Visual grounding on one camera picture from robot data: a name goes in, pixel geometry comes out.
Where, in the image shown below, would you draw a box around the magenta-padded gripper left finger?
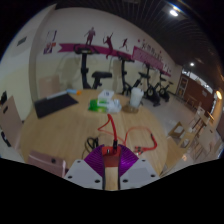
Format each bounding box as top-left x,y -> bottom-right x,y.
63,144 -> 107,191

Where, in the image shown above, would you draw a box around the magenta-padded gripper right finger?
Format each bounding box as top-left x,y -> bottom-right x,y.
118,144 -> 161,191

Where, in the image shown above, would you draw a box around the red charger block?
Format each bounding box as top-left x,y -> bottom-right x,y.
101,145 -> 123,168

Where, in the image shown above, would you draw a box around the red charger cable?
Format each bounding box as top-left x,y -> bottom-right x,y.
97,113 -> 159,156

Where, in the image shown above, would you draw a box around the brown round coaster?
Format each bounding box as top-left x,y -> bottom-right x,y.
121,104 -> 139,114

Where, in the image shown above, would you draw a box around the green wet wipes pack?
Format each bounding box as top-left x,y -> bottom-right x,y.
88,98 -> 123,114

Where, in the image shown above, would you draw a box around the black mouse pad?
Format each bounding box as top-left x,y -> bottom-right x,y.
33,93 -> 80,119

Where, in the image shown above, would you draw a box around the white tissue box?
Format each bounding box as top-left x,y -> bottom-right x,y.
97,89 -> 115,101

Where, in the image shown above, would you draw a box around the blue and orange pen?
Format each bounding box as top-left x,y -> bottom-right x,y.
66,88 -> 83,95

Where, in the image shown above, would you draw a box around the row of black exercise bikes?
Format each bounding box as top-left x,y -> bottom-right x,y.
73,44 -> 175,108

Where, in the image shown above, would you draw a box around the ceiling lights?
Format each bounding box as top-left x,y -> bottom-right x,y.
169,9 -> 223,101

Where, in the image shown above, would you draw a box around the black power strip cable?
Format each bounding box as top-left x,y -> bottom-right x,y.
85,135 -> 101,151

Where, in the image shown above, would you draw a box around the magenta wall banner with figures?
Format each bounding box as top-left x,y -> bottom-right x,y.
58,27 -> 173,77

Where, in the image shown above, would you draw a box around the wall poster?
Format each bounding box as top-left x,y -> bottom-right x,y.
43,29 -> 58,55

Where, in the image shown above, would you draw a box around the wall air vent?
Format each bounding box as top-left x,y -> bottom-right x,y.
16,35 -> 28,47

